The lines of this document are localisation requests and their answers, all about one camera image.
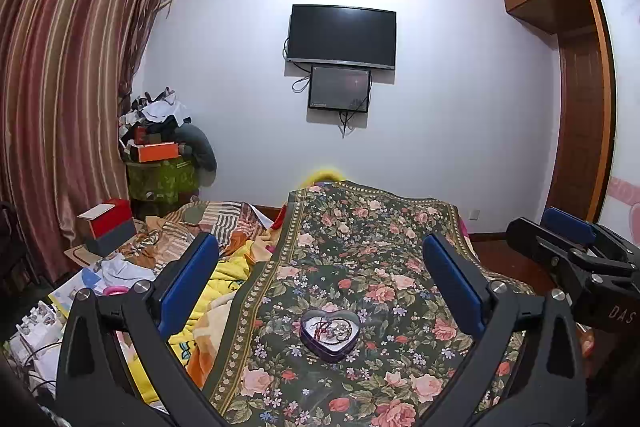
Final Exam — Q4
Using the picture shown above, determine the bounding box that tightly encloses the black wall television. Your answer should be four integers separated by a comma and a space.
284, 4, 397, 70

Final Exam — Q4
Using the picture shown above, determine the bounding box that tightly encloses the grey stuffed pillow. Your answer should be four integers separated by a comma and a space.
174, 124, 217, 172

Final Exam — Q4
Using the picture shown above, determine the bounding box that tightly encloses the purple heart-shaped tin box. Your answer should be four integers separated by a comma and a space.
300, 309, 360, 363

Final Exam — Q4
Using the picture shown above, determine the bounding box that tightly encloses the red gold braided bracelet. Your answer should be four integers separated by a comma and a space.
311, 314, 354, 343

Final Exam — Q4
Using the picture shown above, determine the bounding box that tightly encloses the green patterned box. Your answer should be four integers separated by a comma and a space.
126, 157, 200, 204

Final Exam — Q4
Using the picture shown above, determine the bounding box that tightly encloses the striped red curtain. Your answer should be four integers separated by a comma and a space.
1, 0, 160, 280

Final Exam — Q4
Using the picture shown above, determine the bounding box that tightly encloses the striped patchwork quilt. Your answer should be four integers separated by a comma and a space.
118, 200, 286, 272

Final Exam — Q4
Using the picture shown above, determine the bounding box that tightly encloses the red white box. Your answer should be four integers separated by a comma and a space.
77, 198, 132, 239

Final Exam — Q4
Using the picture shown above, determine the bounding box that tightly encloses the brown wooden door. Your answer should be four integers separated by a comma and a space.
547, 0, 615, 221

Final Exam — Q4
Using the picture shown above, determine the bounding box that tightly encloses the small black monitor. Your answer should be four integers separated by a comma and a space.
308, 65, 371, 113

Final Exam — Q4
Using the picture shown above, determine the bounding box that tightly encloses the green floral bedspread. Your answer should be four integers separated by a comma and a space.
202, 178, 536, 427

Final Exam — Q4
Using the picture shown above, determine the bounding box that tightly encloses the orange box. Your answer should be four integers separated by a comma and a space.
130, 142, 180, 162

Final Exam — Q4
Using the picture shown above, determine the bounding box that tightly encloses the pink round object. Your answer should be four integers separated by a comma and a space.
102, 286, 129, 297

